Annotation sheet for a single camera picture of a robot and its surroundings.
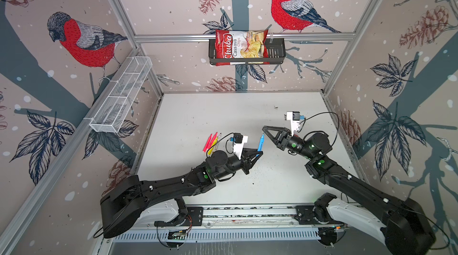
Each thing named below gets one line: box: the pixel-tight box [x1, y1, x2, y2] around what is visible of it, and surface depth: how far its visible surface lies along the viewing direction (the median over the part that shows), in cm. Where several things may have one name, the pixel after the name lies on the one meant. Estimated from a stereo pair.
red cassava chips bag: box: [215, 29, 271, 67], surface depth 90 cm
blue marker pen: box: [256, 132, 265, 156], surface depth 69 cm
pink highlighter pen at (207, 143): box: [202, 133, 213, 153], surface depth 98 cm
